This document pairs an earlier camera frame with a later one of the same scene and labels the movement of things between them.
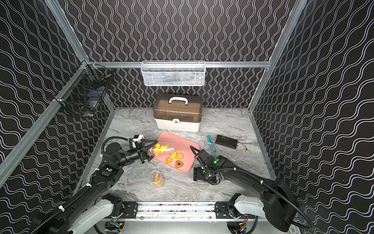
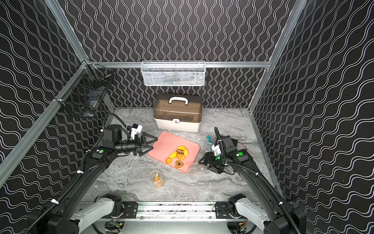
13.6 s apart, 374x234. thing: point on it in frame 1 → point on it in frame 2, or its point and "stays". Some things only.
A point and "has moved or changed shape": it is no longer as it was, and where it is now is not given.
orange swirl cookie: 168,160 stays
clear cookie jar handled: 210,148 stays
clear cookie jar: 163,149 has moved or changed shape
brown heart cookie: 178,164 stays
